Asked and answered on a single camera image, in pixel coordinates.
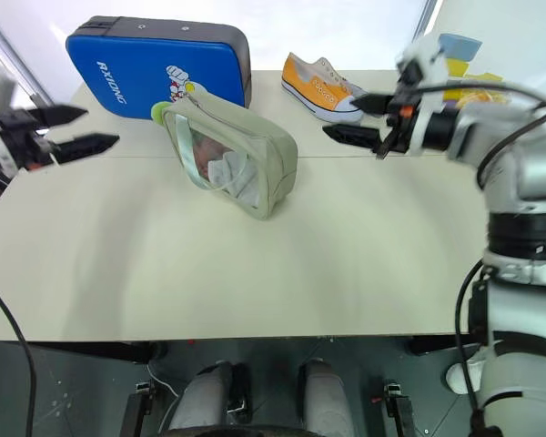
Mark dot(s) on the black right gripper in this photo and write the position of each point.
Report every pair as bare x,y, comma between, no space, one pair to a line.
402,132

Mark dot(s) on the blue paper sheet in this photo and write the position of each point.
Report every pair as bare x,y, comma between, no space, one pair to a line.
462,45

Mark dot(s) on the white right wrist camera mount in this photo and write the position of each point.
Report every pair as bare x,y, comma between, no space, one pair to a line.
430,61

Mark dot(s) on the black table frame bracket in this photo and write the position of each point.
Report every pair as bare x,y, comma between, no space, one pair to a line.
398,407
136,407

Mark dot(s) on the grey metal window frame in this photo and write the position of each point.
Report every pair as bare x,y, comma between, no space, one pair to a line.
13,54

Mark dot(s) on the beige transparent toiletry pouch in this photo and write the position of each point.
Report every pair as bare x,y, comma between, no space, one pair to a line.
264,132

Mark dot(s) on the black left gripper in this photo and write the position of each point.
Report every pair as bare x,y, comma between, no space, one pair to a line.
23,141

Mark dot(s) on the grey rounded robot leg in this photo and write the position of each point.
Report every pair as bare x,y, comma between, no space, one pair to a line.
325,396
200,396

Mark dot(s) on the blue RXIONG padded case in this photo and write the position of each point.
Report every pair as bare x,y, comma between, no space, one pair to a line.
132,68

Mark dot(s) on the white round floor object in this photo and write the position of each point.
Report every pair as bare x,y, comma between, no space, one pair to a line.
459,378

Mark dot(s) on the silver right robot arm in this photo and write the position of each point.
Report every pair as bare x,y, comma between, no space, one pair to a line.
528,177

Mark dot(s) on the orange canvas sneaker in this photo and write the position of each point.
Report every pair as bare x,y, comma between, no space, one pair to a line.
309,86

